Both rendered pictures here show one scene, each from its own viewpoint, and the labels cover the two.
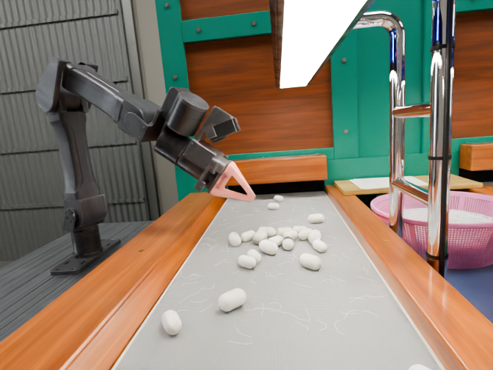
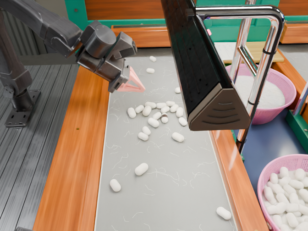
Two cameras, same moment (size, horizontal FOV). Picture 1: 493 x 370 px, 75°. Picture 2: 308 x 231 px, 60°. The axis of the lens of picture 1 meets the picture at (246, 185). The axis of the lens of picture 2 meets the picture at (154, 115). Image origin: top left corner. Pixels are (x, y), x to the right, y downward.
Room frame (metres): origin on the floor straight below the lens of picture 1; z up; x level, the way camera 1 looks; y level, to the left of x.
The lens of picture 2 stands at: (-0.04, 0.07, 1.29)
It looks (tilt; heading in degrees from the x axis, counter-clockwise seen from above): 42 degrees down; 350
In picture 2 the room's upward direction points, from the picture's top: straight up
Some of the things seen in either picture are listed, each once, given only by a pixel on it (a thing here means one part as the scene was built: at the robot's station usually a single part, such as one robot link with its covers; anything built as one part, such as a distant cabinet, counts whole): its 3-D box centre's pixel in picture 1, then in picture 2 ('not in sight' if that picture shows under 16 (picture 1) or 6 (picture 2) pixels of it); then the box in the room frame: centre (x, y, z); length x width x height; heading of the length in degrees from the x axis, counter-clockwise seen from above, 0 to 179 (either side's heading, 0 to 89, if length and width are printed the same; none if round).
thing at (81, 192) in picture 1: (75, 156); (1, 45); (0.75, 0.39, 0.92); 0.07 x 0.06 x 0.33; 150
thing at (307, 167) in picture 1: (274, 169); (150, 35); (0.94, -0.08, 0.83); 0.30 x 0.06 x 0.07; 84
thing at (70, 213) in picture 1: (86, 216); (17, 84); (0.76, 0.39, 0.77); 0.09 x 0.06 x 0.06; 150
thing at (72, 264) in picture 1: (86, 241); (20, 99); (0.76, 0.40, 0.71); 0.20 x 0.07 x 0.08; 173
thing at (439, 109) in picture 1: (359, 156); (212, 84); (0.48, -0.17, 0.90); 0.20 x 0.19 x 0.45; 174
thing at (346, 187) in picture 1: (400, 183); (235, 52); (0.85, -0.42, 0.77); 0.33 x 0.15 x 0.01; 84
